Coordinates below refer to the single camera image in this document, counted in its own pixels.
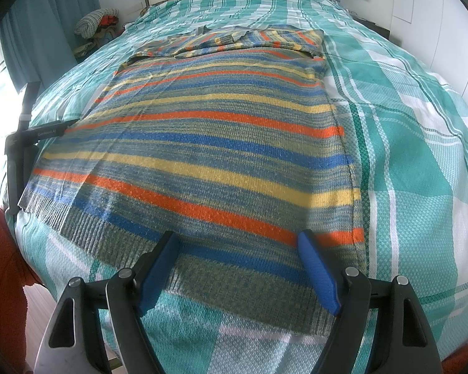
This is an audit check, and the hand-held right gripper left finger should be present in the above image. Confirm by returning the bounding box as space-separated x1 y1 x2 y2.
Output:
33 231 180 374

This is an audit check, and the striped knit sweater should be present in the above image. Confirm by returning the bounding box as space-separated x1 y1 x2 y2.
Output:
17 25 369 336

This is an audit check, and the blue curtain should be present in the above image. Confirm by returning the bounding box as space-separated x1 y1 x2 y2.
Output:
0 0 102 90

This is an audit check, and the white wardrobe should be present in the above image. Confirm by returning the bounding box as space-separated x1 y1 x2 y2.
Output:
390 0 468 86

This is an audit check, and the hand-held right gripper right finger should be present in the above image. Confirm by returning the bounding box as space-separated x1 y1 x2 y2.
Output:
298 229 443 374

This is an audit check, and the pile of clothes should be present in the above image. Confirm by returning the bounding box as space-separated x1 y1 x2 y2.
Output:
73 7 125 53

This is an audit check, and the teal plaid bed sheet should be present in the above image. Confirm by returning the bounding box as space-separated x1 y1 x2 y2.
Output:
8 0 468 374

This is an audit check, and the dark nightstand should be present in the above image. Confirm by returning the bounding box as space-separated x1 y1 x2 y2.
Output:
353 15 391 40

